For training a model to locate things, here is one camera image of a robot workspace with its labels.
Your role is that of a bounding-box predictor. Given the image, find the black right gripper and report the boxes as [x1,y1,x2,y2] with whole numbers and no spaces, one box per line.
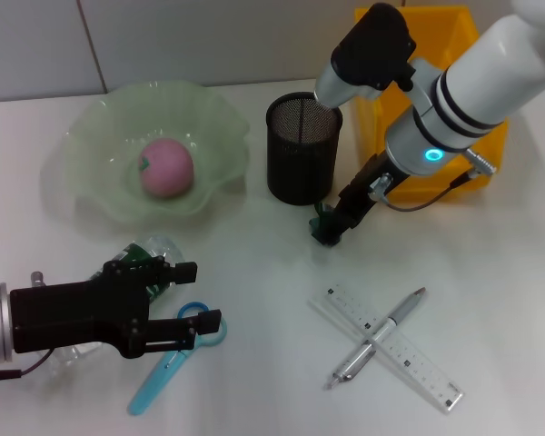
[316,152,412,245]

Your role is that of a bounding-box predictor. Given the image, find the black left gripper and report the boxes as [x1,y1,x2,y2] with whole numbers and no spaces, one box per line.
[9,256,223,360]

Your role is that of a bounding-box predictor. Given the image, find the green plastic wrapper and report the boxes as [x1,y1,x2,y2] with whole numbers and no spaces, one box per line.
[308,202,346,249]

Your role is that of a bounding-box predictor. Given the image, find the clear green-label water bottle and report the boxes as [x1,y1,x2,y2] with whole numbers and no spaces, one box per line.
[54,233,185,369]

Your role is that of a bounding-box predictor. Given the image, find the pink toy peach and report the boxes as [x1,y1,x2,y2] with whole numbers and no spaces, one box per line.
[138,138,195,199]

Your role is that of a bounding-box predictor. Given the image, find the black mesh pen holder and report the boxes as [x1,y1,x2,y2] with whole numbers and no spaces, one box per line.
[265,92,344,206]

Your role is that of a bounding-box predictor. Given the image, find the blue scissors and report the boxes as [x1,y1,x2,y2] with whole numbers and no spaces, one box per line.
[126,302,228,417]

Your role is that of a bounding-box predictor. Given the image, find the silver grey pen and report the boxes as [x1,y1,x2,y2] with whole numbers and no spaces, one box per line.
[324,286,428,391]

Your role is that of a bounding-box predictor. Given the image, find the transparent plastic ruler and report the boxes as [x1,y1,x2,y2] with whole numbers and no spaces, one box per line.
[307,283,466,414]

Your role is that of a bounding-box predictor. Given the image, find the green glass fruit bowl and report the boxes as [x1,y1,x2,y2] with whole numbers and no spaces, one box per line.
[63,80,254,226]

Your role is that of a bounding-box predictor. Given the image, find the yellow plastic bin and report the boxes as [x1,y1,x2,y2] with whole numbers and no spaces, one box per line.
[353,5,512,205]

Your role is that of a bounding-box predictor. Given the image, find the right gripper cable with plugs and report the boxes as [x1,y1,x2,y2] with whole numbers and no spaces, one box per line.
[367,149,500,213]

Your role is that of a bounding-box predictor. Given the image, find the gripper cable with plugs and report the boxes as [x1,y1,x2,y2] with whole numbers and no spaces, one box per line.
[367,149,500,213]
[0,271,58,383]

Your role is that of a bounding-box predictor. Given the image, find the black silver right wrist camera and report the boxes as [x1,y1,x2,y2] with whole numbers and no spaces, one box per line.
[314,2,418,109]

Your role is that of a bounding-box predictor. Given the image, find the left gripper cable with plugs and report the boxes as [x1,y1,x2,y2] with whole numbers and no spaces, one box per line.
[0,271,58,383]

